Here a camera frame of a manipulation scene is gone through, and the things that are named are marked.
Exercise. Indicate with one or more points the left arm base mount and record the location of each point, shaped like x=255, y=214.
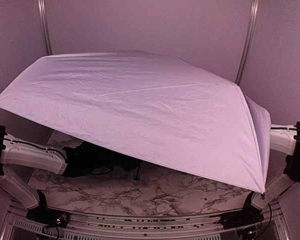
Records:
x=50, y=217

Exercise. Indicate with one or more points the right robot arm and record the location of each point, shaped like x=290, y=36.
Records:
x=284, y=139

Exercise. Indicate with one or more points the left aluminium frame post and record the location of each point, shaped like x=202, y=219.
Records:
x=44, y=26

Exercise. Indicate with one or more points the lilac folding umbrella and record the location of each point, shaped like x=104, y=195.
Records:
x=156, y=108

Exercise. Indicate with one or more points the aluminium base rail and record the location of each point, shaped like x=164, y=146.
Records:
x=89, y=226

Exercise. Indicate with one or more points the right aluminium frame post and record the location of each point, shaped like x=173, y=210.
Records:
x=249, y=37

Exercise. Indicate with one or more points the aluminium frame post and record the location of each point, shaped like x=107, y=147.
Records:
x=44, y=26
x=249, y=37

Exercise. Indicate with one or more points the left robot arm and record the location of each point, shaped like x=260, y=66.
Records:
x=73, y=162

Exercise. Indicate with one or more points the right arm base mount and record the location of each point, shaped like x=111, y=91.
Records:
x=240, y=218

